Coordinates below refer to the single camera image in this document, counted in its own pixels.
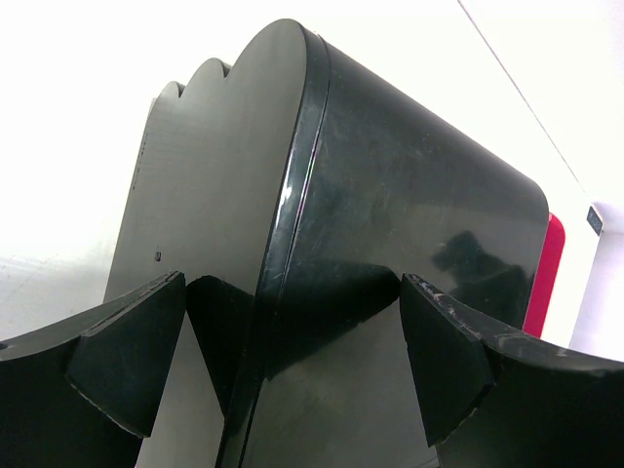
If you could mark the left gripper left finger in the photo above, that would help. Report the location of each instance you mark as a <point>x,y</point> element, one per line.
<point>85,391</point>

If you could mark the black drawer cabinet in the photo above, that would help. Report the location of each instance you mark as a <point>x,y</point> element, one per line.
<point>293,189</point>

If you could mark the blue label sticker left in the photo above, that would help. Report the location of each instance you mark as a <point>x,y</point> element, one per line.
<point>595,221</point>

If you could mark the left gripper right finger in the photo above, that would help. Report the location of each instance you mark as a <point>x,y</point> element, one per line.
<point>491,395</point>

